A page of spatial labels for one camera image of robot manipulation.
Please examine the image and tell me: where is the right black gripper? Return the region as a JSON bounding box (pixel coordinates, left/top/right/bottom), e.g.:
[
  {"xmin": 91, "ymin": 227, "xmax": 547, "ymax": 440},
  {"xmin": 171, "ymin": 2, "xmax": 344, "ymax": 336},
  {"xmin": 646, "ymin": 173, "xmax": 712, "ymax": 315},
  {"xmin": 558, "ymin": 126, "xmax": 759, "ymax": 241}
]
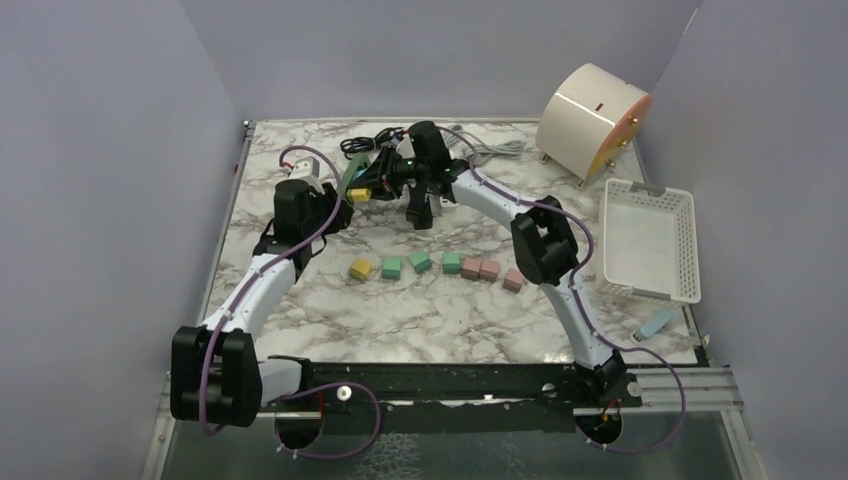
[{"xmin": 349, "ymin": 148, "xmax": 429, "ymax": 205}]

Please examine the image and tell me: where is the blue plug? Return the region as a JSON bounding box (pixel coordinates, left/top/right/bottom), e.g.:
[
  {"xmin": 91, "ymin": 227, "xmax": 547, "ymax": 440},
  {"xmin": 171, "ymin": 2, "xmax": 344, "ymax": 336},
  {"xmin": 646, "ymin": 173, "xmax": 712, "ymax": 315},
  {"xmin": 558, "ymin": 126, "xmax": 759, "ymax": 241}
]
[{"xmin": 349, "ymin": 171, "xmax": 365, "ymax": 188}]

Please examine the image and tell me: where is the yellow plug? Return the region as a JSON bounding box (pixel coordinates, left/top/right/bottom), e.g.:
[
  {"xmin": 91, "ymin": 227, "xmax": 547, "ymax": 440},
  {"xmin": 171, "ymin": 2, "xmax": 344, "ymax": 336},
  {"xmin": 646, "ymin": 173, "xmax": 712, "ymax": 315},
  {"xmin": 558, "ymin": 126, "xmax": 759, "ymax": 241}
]
[
  {"xmin": 347, "ymin": 188, "xmax": 372, "ymax": 204},
  {"xmin": 348, "ymin": 258, "xmax": 374, "ymax": 283}
]

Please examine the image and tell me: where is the green power strip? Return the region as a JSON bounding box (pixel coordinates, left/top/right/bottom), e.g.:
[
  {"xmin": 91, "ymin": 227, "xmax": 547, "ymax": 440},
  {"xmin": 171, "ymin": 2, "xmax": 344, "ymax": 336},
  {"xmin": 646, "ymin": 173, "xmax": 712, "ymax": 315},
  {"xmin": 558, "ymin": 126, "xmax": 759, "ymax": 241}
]
[{"xmin": 339, "ymin": 153, "xmax": 370, "ymax": 197}]

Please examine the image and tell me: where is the green plug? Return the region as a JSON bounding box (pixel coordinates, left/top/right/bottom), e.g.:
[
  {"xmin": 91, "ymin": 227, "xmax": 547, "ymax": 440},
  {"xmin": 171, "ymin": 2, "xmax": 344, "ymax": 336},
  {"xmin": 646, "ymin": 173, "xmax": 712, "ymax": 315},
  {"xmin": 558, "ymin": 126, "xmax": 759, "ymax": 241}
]
[
  {"xmin": 381, "ymin": 257, "xmax": 402, "ymax": 281},
  {"xmin": 408, "ymin": 250, "xmax": 432, "ymax": 274},
  {"xmin": 442, "ymin": 251, "xmax": 462, "ymax": 275}
]

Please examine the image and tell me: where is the pink plug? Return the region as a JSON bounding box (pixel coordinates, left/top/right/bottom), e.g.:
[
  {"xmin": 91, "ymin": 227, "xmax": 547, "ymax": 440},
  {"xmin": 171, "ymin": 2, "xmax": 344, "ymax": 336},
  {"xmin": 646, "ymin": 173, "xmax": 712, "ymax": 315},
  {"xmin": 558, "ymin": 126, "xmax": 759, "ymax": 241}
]
[
  {"xmin": 460, "ymin": 257, "xmax": 482, "ymax": 280},
  {"xmin": 479, "ymin": 259, "xmax": 501, "ymax": 283},
  {"xmin": 502, "ymin": 268, "xmax": 526, "ymax": 293}
]

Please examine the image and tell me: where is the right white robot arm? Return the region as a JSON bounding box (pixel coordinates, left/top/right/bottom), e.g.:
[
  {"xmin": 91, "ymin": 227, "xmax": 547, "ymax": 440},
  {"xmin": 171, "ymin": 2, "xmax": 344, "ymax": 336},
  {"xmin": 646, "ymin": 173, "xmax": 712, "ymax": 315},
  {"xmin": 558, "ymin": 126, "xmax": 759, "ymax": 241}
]
[{"xmin": 343, "ymin": 121, "xmax": 627, "ymax": 407}]

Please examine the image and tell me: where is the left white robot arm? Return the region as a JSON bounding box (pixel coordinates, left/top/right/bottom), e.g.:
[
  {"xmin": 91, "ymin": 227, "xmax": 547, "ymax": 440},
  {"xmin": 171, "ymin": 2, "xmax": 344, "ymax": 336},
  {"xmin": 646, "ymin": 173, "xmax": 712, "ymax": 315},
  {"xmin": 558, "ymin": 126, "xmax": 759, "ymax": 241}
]
[{"xmin": 170, "ymin": 180, "xmax": 353, "ymax": 430}]

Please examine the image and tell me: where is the black power strip middle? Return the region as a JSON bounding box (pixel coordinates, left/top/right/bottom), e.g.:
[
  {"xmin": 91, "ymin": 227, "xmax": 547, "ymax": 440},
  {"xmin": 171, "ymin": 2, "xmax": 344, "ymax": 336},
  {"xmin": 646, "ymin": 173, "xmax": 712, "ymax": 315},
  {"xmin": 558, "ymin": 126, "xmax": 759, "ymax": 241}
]
[{"xmin": 405, "ymin": 186, "xmax": 433, "ymax": 230}]

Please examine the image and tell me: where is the white power strip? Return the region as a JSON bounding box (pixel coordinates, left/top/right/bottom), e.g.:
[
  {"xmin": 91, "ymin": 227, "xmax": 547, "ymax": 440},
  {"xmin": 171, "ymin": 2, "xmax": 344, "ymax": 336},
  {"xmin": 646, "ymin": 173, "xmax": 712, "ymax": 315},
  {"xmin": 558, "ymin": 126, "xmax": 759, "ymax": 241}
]
[{"xmin": 439, "ymin": 197, "xmax": 458, "ymax": 212}]

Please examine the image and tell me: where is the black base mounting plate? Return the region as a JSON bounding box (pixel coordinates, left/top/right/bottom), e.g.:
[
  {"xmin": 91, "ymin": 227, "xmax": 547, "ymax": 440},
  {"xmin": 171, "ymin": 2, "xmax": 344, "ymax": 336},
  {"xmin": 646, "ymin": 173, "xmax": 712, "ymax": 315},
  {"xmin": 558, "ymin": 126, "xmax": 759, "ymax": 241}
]
[{"xmin": 252, "ymin": 357, "xmax": 642, "ymax": 435}]

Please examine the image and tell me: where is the beige cylindrical container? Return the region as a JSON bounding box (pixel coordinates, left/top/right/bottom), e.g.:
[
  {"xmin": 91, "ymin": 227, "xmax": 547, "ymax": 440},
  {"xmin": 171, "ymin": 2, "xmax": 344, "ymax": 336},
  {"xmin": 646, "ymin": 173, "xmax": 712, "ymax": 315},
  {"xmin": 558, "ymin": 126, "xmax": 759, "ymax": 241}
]
[{"xmin": 536, "ymin": 63, "xmax": 653, "ymax": 184}]

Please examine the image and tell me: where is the white plastic basket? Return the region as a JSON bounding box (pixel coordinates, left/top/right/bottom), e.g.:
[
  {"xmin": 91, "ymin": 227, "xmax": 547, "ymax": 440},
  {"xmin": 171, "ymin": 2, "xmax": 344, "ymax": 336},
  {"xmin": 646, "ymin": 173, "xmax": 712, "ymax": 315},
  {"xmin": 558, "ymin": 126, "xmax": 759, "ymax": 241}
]
[{"xmin": 595, "ymin": 178, "xmax": 702, "ymax": 307}]

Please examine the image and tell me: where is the light blue small device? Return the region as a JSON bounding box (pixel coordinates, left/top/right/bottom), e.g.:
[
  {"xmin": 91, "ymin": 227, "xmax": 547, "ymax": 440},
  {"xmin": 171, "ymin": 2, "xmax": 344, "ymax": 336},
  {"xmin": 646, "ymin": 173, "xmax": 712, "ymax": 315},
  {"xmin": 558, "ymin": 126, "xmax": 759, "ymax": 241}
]
[{"xmin": 631, "ymin": 309, "xmax": 675, "ymax": 342}]

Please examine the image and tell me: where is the black power cable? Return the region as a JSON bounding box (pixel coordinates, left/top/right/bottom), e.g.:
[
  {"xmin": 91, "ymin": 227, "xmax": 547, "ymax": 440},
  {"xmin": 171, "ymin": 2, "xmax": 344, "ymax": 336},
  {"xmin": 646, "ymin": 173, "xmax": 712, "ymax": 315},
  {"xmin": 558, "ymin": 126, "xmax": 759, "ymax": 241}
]
[{"xmin": 339, "ymin": 127, "xmax": 405, "ymax": 160}]

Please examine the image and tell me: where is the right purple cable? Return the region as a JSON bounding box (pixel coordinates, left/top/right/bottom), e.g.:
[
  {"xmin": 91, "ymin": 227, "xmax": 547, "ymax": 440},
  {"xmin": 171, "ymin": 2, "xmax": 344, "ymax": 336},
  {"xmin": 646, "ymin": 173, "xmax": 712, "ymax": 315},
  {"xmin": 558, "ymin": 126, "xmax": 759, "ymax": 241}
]
[{"xmin": 394, "ymin": 125, "xmax": 687, "ymax": 457}]

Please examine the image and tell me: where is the purple cable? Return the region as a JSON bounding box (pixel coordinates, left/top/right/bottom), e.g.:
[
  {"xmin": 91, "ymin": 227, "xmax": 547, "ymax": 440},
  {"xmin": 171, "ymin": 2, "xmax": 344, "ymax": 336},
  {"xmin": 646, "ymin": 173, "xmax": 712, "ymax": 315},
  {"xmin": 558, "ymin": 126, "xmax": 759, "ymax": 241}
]
[
  {"xmin": 198, "ymin": 145, "xmax": 382, "ymax": 462},
  {"xmin": 394, "ymin": 125, "xmax": 687, "ymax": 457}
]

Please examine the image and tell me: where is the grey coiled cable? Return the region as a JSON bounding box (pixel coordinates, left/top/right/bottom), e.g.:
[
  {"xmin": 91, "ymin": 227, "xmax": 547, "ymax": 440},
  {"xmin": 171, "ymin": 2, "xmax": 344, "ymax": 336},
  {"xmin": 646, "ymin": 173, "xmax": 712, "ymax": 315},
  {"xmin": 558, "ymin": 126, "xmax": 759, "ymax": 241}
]
[{"xmin": 443, "ymin": 125, "xmax": 528, "ymax": 167}]

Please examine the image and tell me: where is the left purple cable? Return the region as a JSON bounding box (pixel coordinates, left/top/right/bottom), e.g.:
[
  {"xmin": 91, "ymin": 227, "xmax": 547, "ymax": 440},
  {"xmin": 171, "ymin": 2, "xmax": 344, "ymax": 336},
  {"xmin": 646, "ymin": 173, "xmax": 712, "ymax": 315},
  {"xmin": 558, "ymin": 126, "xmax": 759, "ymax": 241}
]
[{"xmin": 198, "ymin": 145, "xmax": 382, "ymax": 462}]

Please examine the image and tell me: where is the aluminium rail frame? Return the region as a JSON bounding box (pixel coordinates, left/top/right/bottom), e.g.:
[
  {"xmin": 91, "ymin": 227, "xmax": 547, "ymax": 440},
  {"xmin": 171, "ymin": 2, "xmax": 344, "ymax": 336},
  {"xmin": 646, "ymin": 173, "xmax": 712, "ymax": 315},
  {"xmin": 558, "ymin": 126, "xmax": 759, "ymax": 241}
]
[{"xmin": 142, "ymin": 363, "xmax": 765, "ymax": 479}]

